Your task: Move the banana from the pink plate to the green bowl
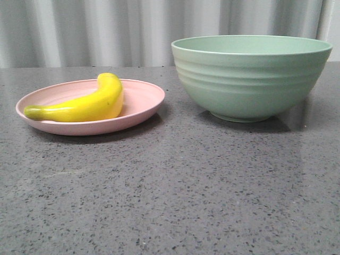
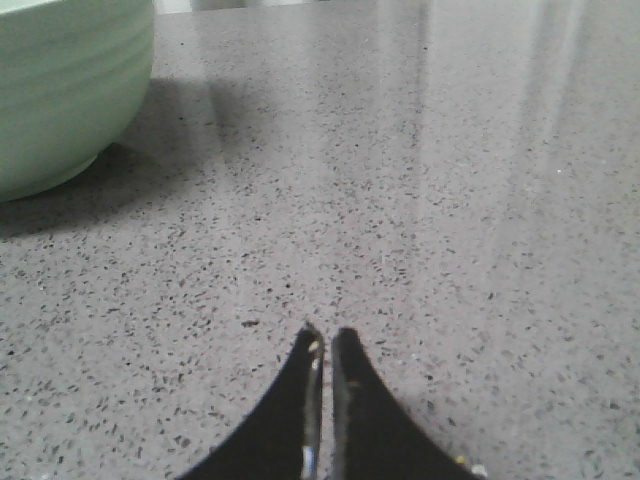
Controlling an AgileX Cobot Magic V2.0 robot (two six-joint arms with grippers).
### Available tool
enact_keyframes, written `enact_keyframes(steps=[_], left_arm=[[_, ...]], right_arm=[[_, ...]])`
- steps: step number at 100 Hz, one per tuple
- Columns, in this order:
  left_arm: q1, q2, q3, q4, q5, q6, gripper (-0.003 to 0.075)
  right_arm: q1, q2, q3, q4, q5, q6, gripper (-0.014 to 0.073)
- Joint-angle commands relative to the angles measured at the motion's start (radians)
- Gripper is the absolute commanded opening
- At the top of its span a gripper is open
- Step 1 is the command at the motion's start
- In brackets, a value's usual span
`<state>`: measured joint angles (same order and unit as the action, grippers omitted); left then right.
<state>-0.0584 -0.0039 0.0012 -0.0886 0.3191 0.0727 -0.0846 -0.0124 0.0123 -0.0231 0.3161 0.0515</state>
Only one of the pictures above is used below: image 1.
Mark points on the yellow banana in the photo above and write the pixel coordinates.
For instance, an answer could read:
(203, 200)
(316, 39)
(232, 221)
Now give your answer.
(105, 103)

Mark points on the pink plate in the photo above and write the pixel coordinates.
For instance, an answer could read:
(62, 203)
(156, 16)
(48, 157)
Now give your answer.
(141, 101)

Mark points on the green bowl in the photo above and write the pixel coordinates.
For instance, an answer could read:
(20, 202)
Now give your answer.
(249, 78)

